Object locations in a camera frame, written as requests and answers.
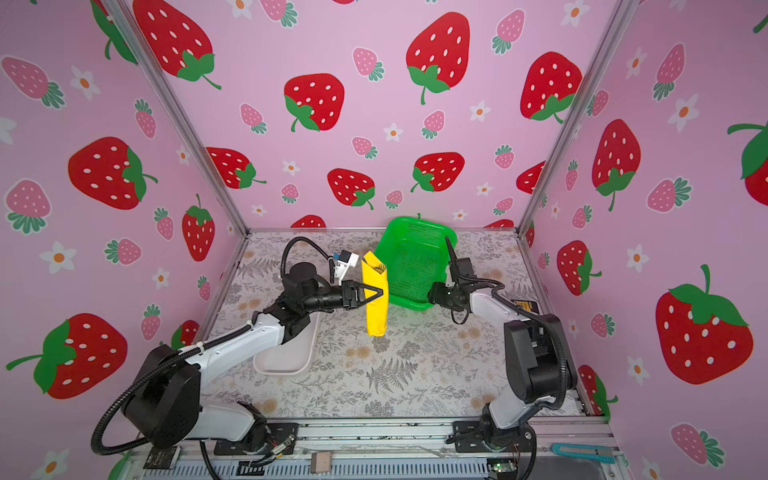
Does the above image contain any green plastic basket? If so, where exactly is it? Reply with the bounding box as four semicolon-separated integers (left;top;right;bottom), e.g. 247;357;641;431
374;217;458;311

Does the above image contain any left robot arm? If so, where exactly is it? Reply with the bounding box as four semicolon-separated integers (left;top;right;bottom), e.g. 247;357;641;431
90;236;389;456

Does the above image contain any black box yellow label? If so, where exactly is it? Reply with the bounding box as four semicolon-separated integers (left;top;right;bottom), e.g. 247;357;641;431
513;300;541;314

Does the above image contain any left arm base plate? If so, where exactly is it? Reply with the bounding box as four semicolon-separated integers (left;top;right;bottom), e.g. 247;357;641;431
214;422;299;457

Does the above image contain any yellow paper napkin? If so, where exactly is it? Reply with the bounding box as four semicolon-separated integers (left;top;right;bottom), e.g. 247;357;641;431
362;251;389;337

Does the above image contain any aluminium rail frame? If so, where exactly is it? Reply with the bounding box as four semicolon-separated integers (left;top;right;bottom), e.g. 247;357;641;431
115;416;633;479

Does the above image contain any teal utility knife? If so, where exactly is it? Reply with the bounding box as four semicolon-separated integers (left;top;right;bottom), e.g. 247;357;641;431
551;443;616;464

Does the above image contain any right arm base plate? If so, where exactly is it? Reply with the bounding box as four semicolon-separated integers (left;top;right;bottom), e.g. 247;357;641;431
445;420;537;453

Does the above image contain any white rectangular tray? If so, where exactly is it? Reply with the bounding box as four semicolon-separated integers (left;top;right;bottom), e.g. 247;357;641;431
253;313;320;376

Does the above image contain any small black card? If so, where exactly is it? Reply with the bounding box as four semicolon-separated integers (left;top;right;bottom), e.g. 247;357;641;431
143;446;181;470

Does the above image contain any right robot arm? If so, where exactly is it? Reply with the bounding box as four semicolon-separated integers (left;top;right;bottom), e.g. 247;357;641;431
428;238;578;450

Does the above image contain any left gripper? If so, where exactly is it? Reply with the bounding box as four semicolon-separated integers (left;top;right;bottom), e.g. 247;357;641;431
301;283;381;316

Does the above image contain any small pink block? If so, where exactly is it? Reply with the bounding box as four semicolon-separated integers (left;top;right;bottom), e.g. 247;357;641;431
310;451;333;475

